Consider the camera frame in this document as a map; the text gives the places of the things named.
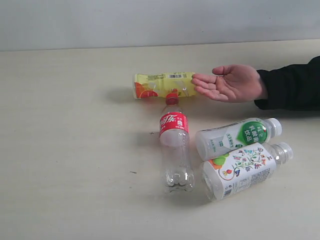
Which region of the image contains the black sleeved forearm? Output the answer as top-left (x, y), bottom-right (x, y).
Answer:
top-left (254, 56), bottom-right (320, 111)

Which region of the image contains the clear cola bottle red label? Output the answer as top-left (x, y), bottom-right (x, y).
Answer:
top-left (159, 93), bottom-right (195, 192)

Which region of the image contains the person's open hand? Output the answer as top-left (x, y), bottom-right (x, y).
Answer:
top-left (191, 64), bottom-right (268, 103)

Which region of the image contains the yellow juice bottle red cap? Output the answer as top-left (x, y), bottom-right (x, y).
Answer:
top-left (133, 72), bottom-right (196, 99)

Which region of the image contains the clear bottle floral label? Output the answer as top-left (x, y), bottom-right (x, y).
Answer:
top-left (200, 142), bottom-right (294, 201)

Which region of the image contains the white bottle green label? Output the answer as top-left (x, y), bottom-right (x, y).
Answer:
top-left (195, 117), bottom-right (282, 161)

